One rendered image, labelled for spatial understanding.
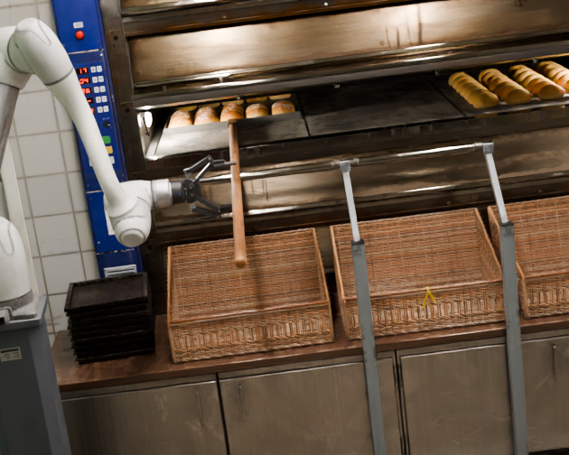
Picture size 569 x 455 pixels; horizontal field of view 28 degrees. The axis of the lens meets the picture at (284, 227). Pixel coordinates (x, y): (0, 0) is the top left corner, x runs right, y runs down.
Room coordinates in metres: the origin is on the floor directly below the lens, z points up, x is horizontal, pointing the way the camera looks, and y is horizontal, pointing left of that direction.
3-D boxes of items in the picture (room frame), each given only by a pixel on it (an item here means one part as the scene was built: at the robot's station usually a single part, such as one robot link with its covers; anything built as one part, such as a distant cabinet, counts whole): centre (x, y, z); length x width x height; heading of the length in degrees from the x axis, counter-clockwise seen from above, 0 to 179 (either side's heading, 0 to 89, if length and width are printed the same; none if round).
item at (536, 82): (4.49, -1.00, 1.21); 0.61 x 0.48 x 0.06; 0
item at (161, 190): (3.46, 0.37, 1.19); 0.09 x 0.06 x 0.09; 1
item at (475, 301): (3.78, -0.44, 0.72); 0.56 x 0.49 x 0.28; 89
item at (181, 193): (3.46, 0.29, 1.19); 0.09 x 0.07 x 0.08; 91
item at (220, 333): (3.78, 0.16, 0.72); 0.56 x 0.49 x 0.28; 91
